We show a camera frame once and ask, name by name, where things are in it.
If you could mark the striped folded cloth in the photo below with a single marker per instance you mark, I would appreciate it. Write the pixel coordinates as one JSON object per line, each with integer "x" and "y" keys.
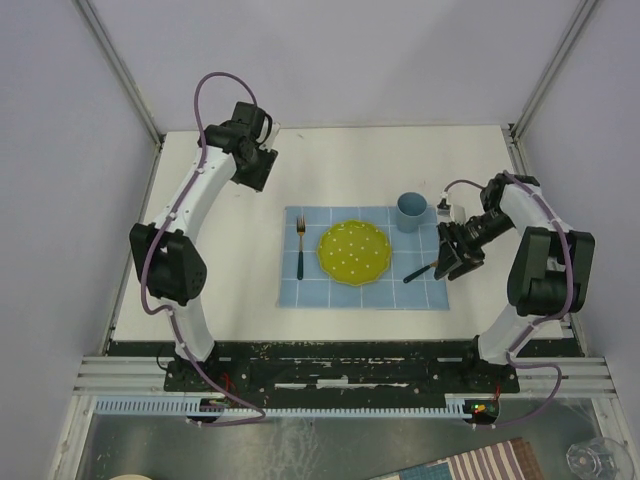
{"x": 512, "y": 459}

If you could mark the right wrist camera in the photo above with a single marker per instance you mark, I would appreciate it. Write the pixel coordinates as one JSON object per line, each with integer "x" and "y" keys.
{"x": 450, "y": 212}

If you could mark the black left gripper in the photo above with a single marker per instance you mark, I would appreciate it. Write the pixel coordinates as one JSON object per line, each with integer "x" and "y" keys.
{"x": 257, "y": 180}

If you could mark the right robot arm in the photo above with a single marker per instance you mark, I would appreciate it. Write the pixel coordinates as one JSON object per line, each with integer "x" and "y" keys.
{"x": 549, "y": 276}

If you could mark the orange fork green handle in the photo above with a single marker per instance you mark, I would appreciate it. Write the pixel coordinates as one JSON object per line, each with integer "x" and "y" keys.
{"x": 300, "y": 229}

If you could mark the cream round object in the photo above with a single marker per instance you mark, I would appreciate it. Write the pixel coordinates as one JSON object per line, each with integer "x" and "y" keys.
{"x": 130, "y": 477}

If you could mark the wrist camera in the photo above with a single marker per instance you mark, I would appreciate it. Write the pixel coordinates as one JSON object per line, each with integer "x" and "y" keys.
{"x": 450, "y": 212}
{"x": 268, "y": 135}

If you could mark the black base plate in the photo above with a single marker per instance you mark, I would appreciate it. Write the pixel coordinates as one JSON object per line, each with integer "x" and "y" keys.
{"x": 339, "y": 373}

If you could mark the blue checked cloth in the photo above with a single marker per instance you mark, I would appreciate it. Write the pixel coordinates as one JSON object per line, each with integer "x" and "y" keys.
{"x": 410, "y": 251}

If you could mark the orange knife green handle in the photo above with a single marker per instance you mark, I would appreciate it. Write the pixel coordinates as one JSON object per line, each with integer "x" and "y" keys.
{"x": 414, "y": 275}

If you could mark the clear glass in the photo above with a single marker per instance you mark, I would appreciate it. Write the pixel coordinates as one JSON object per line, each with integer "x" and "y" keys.
{"x": 600, "y": 459}

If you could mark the green dotted plate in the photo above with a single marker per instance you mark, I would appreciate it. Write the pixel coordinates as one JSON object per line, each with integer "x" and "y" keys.
{"x": 354, "y": 253}

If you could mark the blue cup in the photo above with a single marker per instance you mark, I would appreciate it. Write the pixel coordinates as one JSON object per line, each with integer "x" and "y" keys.
{"x": 411, "y": 208}

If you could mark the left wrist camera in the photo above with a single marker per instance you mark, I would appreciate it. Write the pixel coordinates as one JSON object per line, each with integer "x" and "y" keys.
{"x": 268, "y": 135}

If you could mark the aluminium frame rail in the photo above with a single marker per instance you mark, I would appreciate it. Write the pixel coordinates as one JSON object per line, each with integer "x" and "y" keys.
{"x": 569, "y": 39}

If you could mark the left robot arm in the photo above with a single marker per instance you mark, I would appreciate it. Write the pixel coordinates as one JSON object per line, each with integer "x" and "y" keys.
{"x": 171, "y": 272}

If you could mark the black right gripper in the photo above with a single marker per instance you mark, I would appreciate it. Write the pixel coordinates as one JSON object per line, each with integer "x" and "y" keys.
{"x": 460, "y": 260}

